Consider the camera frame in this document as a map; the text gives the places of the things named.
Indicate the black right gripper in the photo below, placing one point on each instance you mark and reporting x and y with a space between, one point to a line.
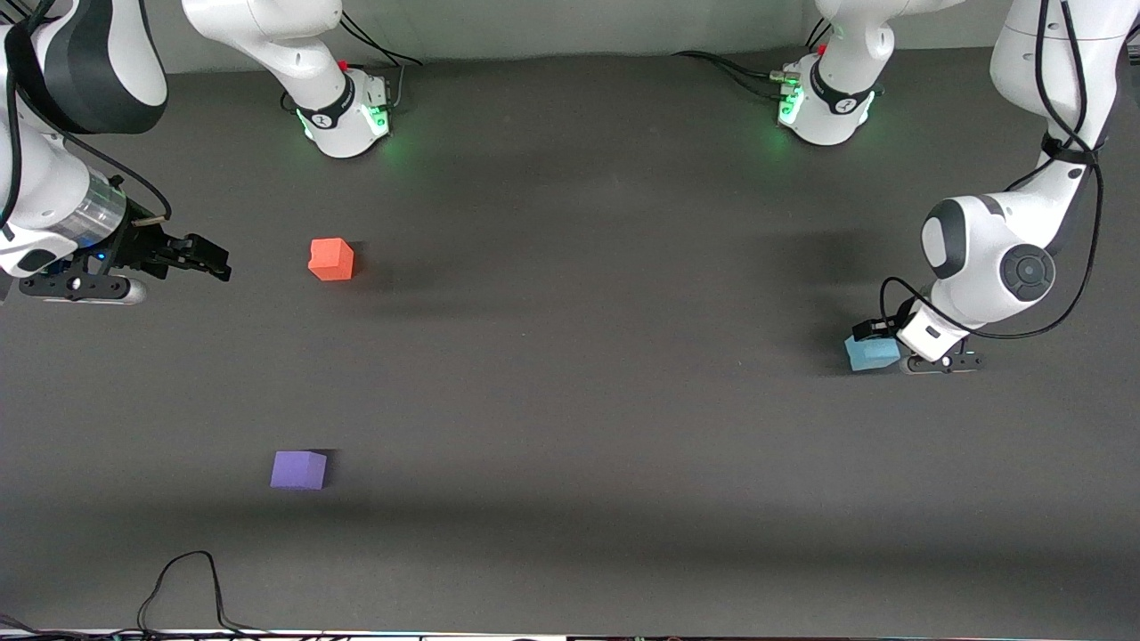
140 245

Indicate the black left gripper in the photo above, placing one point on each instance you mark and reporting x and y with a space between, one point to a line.
880 327

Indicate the light blue block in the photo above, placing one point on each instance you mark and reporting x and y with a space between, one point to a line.
871 353

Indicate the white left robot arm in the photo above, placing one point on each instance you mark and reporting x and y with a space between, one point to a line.
980 249

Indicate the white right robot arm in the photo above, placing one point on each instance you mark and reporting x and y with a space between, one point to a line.
294 44

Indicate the orange block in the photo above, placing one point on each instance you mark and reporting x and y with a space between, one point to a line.
330 259

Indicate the purple block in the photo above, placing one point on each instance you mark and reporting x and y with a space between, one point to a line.
298 470

